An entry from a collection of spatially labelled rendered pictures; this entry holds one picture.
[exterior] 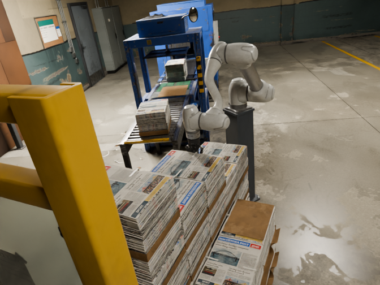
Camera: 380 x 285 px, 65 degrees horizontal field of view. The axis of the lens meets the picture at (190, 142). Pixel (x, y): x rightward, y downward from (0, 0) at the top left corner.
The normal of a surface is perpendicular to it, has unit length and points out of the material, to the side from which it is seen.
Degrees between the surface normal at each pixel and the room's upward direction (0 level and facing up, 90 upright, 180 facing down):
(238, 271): 1
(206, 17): 90
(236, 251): 1
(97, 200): 90
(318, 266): 0
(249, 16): 90
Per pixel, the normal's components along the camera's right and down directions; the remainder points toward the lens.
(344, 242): -0.11, -0.89
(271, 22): -0.08, 0.45
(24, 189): -0.41, 0.45
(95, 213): 0.90, 0.09
